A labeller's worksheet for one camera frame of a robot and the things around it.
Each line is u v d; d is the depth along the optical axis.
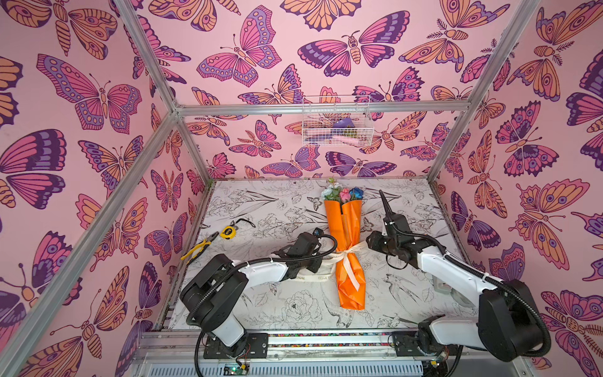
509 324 0.41
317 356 0.73
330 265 0.89
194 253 0.95
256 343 0.74
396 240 0.67
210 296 0.42
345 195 1.06
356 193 1.06
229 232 0.99
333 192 1.07
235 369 0.72
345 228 0.92
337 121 0.95
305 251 0.70
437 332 0.62
